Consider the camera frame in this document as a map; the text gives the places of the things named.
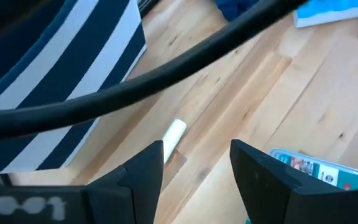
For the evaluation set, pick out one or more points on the black metal table frame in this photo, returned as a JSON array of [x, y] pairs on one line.
[[145, 4]]

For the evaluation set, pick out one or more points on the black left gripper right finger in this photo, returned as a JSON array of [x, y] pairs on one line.
[[275, 193]]

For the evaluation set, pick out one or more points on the navy white striped fabric basket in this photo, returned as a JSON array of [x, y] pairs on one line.
[[104, 46]]

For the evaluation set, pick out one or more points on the crumpled blue cloth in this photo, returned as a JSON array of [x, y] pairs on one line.
[[228, 6]]

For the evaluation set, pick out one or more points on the teal first aid kit box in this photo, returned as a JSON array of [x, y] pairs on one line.
[[328, 175]]

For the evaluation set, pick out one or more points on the blue weekly pill organizer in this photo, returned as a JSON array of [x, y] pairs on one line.
[[337, 9]]

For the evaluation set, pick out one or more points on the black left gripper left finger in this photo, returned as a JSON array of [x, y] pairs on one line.
[[135, 186]]

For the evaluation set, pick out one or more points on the white gauze roll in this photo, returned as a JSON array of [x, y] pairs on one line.
[[174, 133]]

